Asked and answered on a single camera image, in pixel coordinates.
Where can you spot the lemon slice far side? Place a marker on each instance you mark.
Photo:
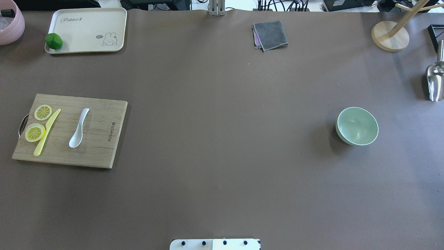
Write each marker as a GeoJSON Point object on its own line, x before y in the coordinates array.
{"type": "Point", "coordinates": [43, 112]}

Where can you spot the green ceramic bowl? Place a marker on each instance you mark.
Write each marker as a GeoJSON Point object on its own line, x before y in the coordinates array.
{"type": "Point", "coordinates": [356, 126]}

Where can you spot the yellow plastic knife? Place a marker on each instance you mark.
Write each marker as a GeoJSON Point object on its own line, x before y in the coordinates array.
{"type": "Point", "coordinates": [48, 126]}

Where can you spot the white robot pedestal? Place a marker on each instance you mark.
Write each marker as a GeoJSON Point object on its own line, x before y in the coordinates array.
{"type": "Point", "coordinates": [216, 244]}

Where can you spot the pink bowl with ice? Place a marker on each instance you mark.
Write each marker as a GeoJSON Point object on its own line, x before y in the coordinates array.
{"type": "Point", "coordinates": [15, 28]}

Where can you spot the green lime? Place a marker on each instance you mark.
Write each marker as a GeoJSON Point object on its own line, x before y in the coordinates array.
{"type": "Point", "coordinates": [53, 41]}

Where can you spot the black wine glass rack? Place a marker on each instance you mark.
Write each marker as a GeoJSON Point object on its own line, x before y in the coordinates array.
{"type": "Point", "coordinates": [435, 31]}

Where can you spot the grey folded cloth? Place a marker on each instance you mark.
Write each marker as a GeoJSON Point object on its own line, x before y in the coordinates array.
{"type": "Point", "coordinates": [269, 35]}

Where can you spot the aluminium frame post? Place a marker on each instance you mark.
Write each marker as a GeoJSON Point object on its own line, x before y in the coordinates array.
{"type": "Point", "coordinates": [216, 7]}

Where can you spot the cream rabbit tray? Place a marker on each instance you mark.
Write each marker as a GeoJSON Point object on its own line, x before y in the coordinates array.
{"type": "Point", "coordinates": [89, 30]}

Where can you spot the wooden mug tree stand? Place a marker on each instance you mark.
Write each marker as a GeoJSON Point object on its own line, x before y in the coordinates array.
{"type": "Point", "coordinates": [393, 37]}

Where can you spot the steel scoop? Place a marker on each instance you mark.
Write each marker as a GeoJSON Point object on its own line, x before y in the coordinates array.
{"type": "Point", "coordinates": [435, 76]}

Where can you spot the white plastic spoon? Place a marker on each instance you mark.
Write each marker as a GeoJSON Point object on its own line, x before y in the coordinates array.
{"type": "Point", "coordinates": [77, 137]}

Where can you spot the lemon slice near handle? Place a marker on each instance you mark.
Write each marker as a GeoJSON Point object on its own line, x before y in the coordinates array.
{"type": "Point", "coordinates": [35, 132]}

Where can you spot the bamboo cutting board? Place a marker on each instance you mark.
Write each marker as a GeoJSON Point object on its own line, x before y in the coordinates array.
{"type": "Point", "coordinates": [101, 132]}

